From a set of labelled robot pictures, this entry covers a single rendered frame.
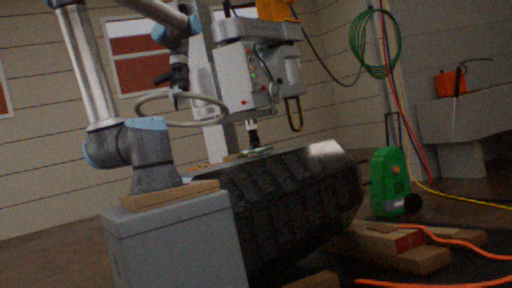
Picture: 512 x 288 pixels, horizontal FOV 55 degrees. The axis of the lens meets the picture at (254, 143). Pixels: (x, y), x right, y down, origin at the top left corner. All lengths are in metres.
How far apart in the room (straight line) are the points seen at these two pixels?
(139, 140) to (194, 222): 0.35
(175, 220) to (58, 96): 7.32
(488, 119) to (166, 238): 4.30
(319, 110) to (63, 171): 5.18
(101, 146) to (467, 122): 4.03
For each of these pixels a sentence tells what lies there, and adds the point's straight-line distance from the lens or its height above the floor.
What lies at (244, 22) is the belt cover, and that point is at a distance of 3.12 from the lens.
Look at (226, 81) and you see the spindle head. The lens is 3.07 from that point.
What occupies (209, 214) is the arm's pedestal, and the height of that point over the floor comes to 0.79.
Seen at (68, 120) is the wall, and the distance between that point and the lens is 8.84.
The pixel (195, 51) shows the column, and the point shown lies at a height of 1.68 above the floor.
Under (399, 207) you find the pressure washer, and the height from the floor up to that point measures 0.07.
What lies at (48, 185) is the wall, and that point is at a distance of 8.80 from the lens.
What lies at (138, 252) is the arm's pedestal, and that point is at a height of 0.73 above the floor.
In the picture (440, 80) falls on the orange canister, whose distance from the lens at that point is 5.81.
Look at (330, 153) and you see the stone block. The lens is 3.19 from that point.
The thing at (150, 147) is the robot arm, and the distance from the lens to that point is 1.77.
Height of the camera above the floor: 1.08
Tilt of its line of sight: 3 degrees down
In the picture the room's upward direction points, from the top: 12 degrees counter-clockwise
